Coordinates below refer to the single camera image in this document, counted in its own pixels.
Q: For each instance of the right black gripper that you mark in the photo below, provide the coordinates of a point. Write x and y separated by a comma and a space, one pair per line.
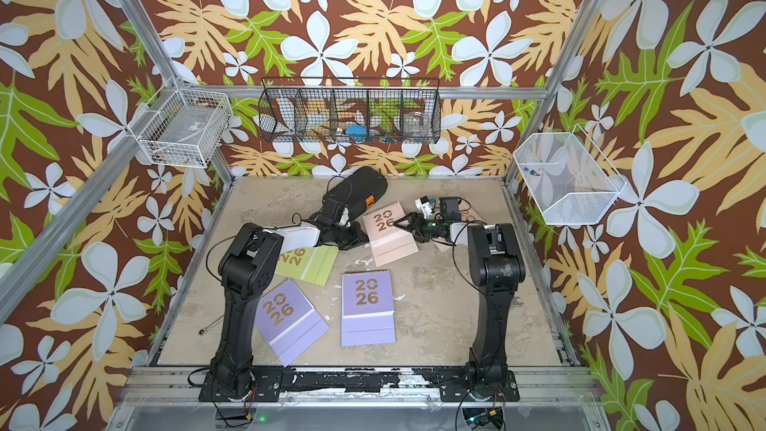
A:
416, 217

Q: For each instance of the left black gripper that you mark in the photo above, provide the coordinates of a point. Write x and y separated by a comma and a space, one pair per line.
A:
358, 239

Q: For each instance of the pink 2026 calendar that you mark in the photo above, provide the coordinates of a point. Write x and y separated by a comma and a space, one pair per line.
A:
473, 215
387, 242

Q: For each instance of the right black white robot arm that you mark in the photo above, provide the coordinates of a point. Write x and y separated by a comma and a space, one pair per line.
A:
496, 271

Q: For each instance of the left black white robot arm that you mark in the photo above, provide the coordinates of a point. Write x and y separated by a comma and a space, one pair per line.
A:
247, 269

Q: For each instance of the black case orange latch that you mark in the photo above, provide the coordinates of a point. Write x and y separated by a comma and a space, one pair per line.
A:
365, 184

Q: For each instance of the green 2026 calendar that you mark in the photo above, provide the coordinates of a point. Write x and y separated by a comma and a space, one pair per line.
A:
309, 265

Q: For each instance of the blue object in basket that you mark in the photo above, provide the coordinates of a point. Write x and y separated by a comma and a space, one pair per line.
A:
356, 133

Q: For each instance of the purple 2026 calendar centre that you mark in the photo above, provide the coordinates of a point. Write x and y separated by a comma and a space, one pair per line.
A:
367, 314

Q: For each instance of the purple 2026 calendar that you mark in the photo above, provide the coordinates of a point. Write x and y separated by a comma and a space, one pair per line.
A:
367, 314
288, 322

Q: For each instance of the purple 2026 calendar left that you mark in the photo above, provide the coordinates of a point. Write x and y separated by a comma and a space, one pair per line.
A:
288, 322

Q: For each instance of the silver wrench left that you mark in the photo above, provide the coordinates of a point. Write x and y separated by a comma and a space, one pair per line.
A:
204, 330

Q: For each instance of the black wire basket back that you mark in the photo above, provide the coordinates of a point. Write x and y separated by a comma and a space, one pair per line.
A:
320, 109

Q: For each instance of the white wire basket right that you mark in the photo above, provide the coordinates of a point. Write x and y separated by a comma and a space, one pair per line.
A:
569, 177

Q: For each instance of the white wire basket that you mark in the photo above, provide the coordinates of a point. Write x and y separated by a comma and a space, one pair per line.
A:
569, 177
182, 125

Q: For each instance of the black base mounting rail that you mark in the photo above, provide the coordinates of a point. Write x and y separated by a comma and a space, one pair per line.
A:
271, 384

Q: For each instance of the white wire basket left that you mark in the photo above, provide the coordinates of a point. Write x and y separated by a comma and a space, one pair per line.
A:
182, 125

